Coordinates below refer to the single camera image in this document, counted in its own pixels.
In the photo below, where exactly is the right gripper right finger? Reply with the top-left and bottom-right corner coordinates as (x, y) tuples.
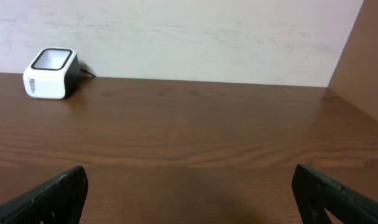
(292, 164), (378, 224)

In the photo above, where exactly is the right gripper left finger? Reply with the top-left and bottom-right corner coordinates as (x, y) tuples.
(0, 166), (88, 224)

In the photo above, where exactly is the white barcode scanner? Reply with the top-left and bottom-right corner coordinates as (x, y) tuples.
(22, 47), (81, 100)

